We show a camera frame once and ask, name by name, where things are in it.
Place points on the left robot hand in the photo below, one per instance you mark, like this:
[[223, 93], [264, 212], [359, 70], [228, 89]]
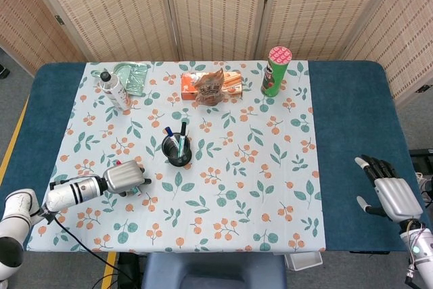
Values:
[[121, 175]]

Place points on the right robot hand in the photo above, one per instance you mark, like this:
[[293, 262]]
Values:
[[395, 197]]

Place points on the green marker with black cap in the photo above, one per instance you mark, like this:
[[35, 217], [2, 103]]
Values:
[[183, 128]]

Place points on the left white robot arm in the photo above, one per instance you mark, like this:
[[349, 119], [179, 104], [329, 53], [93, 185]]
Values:
[[67, 192]]

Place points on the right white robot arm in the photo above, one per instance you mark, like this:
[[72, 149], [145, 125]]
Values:
[[421, 251]]

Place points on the black mesh pen holder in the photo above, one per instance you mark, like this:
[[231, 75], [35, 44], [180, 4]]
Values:
[[179, 162]]

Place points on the white marker with blue cap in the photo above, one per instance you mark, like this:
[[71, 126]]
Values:
[[168, 130]]

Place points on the black side stand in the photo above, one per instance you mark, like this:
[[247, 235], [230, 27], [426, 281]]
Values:
[[421, 152]]

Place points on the white bottle with black cap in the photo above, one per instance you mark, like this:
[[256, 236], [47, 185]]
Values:
[[116, 91]]

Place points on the green plastic packet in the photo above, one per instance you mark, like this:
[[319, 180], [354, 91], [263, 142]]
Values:
[[135, 77]]

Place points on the orange biscuit box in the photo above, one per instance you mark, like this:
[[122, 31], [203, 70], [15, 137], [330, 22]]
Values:
[[187, 89]]

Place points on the white plastic box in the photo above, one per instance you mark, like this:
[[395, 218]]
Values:
[[304, 262]]

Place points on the floral printed tablecloth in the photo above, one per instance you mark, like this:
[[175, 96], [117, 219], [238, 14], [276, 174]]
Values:
[[236, 184]]

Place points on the brown spouted sauce pouch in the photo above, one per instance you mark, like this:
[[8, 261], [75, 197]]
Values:
[[209, 91]]

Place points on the blue chair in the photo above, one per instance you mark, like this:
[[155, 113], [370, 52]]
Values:
[[216, 272]]

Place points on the black device on floor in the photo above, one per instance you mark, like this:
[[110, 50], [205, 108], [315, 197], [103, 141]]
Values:
[[3, 72]]

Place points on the green chips can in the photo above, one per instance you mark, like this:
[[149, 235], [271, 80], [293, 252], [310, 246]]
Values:
[[272, 79]]

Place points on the woven folding screen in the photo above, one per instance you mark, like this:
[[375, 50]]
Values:
[[216, 8]]

